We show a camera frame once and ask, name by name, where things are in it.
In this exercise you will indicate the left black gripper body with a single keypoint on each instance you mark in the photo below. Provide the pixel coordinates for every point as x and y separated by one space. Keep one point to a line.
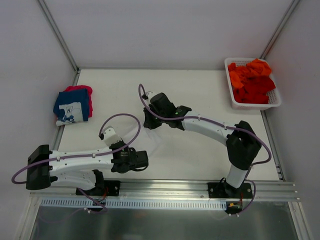
141 159

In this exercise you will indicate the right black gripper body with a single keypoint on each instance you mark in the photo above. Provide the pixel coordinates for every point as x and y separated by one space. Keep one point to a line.
152 119

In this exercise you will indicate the white t-shirt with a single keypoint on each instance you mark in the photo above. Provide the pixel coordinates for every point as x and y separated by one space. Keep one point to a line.
147 140

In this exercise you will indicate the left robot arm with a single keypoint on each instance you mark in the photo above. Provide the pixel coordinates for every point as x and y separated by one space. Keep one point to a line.
83 169

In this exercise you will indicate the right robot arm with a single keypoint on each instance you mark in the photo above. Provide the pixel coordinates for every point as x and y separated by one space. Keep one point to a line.
240 140

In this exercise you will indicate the folded blue printed t-shirt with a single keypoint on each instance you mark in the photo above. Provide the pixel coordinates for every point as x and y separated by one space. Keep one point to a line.
70 107

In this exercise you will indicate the red t-shirt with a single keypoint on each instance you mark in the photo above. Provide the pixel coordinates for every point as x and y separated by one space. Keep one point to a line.
254 91

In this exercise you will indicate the orange t-shirt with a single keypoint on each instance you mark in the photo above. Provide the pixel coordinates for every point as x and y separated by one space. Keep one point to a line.
240 74

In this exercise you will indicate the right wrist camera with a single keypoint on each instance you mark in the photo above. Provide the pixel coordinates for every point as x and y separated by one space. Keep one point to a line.
147 96

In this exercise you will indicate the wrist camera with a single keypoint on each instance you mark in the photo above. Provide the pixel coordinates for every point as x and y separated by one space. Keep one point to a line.
109 136
147 96

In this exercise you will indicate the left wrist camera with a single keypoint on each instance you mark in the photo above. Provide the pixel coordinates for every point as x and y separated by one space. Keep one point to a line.
109 136

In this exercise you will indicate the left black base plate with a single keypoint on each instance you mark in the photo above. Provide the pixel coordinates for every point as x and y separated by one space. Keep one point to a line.
107 188

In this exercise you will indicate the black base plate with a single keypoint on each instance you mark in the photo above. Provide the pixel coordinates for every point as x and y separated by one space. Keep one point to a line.
215 190
107 188

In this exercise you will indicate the white slotted cable duct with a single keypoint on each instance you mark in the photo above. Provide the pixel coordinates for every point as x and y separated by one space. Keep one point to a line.
136 204

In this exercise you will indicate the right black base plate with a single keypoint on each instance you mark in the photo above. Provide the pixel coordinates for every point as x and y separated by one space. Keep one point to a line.
215 190

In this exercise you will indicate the left aluminium frame post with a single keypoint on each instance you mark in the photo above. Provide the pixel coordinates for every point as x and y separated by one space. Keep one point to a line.
57 33

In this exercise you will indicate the aluminium frame post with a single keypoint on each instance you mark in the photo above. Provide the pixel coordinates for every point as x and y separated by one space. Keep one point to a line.
280 27
57 33

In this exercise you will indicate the aluminium mounting rail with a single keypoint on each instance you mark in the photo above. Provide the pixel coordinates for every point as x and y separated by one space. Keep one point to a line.
266 191

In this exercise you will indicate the right aluminium frame post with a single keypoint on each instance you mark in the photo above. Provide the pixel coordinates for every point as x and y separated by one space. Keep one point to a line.
280 27

